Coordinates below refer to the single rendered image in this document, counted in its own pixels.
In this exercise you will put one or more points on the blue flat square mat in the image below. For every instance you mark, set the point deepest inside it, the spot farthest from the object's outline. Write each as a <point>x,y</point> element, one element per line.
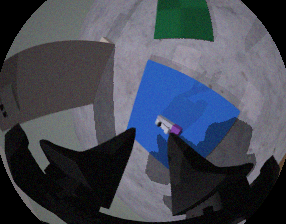
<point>203,114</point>

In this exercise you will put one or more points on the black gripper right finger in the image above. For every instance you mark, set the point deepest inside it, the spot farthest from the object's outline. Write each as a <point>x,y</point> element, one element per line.
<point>193,178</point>

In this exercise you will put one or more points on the green square patch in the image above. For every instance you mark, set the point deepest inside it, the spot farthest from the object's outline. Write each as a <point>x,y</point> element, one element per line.
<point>183,18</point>

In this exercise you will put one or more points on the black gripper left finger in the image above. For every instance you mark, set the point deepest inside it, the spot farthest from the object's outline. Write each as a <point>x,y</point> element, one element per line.
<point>99,169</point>

